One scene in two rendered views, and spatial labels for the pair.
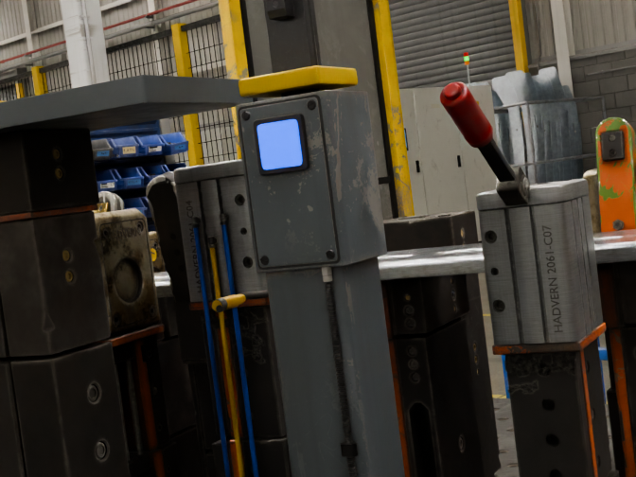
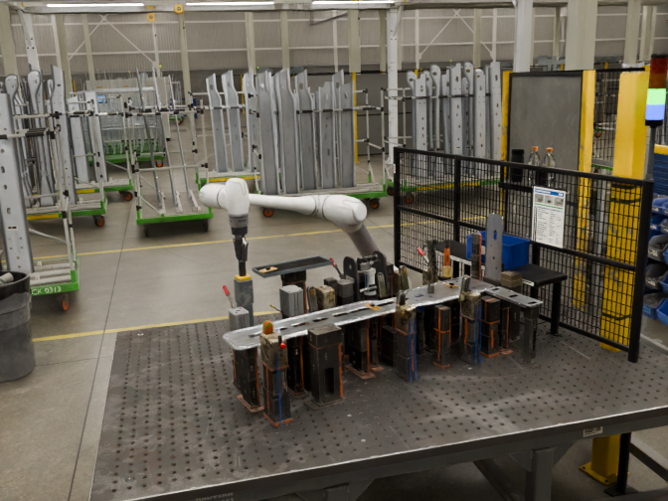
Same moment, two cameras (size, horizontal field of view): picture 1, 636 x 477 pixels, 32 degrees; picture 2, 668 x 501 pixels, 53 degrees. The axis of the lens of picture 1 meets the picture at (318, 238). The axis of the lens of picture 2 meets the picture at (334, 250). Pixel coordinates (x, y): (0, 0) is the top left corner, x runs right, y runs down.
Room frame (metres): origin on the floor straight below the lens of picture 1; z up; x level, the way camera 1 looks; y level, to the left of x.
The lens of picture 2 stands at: (2.67, -2.26, 2.06)
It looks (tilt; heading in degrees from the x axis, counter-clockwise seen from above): 15 degrees down; 122
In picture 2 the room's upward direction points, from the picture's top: 2 degrees counter-clockwise
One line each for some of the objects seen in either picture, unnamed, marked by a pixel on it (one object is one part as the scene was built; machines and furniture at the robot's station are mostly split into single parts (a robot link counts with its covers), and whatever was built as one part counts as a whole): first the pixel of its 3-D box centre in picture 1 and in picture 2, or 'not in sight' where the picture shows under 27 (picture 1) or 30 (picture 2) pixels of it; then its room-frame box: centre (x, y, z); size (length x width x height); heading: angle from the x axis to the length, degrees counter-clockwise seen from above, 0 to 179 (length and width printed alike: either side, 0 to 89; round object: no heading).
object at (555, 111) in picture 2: not in sight; (540, 199); (1.26, 3.08, 1.00); 1.34 x 0.14 x 2.00; 136
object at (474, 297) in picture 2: not in sight; (469, 327); (1.63, 0.54, 0.87); 0.12 x 0.09 x 0.35; 152
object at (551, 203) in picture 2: not in sight; (549, 216); (1.82, 1.13, 1.30); 0.23 x 0.02 x 0.31; 152
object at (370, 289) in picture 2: not in sight; (366, 301); (1.13, 0.46, 0.94); 0.18 x 0.13 x 0.49; 62
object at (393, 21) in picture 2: not in sight; (397, 87); (-3.96, 10.96, 1.64); 0.91 x 0.36 x 3.28; 136
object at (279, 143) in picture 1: (280, 144); not in sight; (0.70, 0.02, 1.11); 0.03 x 0.01 x 0.03; 62
